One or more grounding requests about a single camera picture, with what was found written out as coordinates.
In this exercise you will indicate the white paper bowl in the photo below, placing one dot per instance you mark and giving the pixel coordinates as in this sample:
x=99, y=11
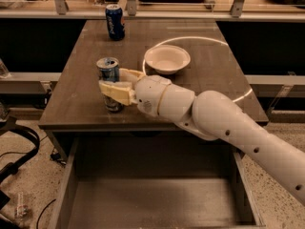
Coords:
x=167, y=59

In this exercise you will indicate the Red Bull can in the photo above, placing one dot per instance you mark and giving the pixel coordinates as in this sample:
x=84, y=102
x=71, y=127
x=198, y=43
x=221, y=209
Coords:
x=108, y=69

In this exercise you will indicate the metal rail frame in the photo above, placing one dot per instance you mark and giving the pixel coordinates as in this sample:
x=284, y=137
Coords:
x=244, y=10

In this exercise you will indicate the clear plastic piece on floor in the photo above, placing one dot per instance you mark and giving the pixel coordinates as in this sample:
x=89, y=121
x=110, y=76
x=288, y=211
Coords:
x=22, y=209

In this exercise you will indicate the blue Pepsi can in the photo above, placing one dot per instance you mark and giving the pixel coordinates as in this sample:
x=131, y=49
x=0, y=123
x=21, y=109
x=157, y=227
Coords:
x=115, y=22

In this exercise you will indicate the grey open drawer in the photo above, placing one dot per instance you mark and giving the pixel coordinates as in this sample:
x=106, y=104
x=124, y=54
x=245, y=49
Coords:
x=166, y=181

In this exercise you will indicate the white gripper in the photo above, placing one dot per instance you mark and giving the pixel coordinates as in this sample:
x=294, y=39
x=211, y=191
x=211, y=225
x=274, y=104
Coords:
x=150, y=93

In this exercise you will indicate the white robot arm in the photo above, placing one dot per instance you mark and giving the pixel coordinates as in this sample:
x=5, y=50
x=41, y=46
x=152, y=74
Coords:
x=211, y=115

